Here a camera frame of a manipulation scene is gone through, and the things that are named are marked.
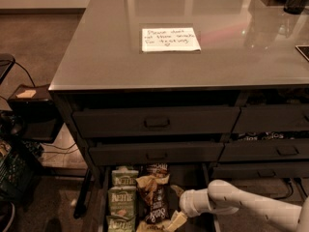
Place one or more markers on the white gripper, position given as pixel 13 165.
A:
pixel 189 203

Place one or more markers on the brown chip bag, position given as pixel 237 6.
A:
pixel 151 188

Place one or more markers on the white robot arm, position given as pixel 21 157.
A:
pixel 220 197

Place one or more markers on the dark brown Sensible snack bag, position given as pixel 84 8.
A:
pixel 158 212

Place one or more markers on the tan chip bag bottom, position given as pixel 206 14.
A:
pixel 156 227

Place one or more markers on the open bottom left drawer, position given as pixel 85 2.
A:
pixel 188 176

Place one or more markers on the bottom right drawer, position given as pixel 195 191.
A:
pixel 297 169

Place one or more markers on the middle left drawer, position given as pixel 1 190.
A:
pixel 144 153

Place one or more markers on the green Kettle bag middle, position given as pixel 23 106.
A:
pixel 121 201

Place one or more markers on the green kettle bag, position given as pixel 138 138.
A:
pixel 121 201
pixel 124 176
pixel 121 224

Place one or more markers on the green Kettle bag top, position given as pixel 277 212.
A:
pixel 124 176

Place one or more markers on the green Kettle bag bottom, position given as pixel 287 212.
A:
pixel 121 224

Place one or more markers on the top left drawer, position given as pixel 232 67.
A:
pixel 149 121

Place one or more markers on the snack bags in right drawer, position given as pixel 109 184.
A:
pixel 271 135

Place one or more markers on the middle right drawer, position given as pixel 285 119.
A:
pixel 266 150

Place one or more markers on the top right drawer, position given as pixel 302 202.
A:
pixel 277 117

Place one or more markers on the dark cabinet with glass top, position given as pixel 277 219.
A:
pixel 249 56

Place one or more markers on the white handwritten paper note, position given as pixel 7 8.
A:
pixel 169 39

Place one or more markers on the black box with label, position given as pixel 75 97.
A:
pixel 38 112

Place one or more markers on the black chair edge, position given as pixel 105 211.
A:
pixel 6 63

